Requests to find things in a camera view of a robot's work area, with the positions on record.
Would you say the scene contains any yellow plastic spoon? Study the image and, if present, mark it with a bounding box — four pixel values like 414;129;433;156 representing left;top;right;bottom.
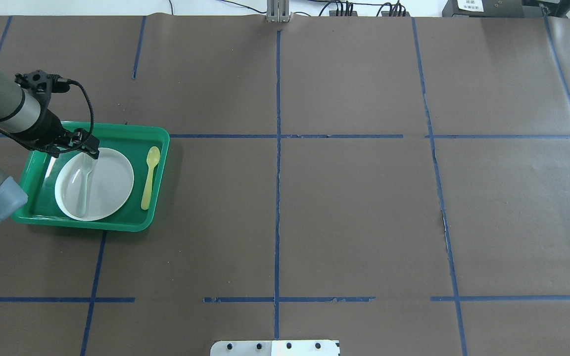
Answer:
141;146;161;211

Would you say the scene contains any pale translucent plastic fork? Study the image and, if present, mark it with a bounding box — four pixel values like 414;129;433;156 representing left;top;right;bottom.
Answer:
75;155;95;217

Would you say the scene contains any aluminium frame post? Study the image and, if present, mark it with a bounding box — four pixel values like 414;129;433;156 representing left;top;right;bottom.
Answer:
265;0;291;23

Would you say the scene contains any black power strip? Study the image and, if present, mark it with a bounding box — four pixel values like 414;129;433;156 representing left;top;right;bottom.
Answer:
327;0;358;17
376;0;410;17

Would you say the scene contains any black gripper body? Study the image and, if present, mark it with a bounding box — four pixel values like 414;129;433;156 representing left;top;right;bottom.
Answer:
27;110;84;152

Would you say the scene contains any black power strip left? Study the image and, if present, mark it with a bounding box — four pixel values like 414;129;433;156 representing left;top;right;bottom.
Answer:
327;0;358;17

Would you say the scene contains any black camera cable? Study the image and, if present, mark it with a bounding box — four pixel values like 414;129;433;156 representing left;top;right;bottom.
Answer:
60;79;95;149

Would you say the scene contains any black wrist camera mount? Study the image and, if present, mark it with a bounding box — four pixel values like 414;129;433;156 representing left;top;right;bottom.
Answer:
14;70;70;108

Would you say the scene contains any green plastic tray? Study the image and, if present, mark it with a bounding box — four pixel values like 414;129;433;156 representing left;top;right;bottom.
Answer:
12;123;170;232

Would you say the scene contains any white round plate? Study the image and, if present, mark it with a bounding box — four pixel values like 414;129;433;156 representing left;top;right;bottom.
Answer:
54;148;135;222

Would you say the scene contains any black box with label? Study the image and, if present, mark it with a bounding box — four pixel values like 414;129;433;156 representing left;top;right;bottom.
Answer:
441;0;543;18

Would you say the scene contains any black power strip right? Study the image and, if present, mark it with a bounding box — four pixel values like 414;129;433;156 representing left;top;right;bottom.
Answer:
376;0;410;17

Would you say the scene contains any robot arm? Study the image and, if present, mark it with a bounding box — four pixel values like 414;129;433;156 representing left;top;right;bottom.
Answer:
0;70;99;223

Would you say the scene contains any white pedestal base plate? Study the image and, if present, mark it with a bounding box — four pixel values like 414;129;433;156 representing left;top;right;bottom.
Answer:
210;340;341;356

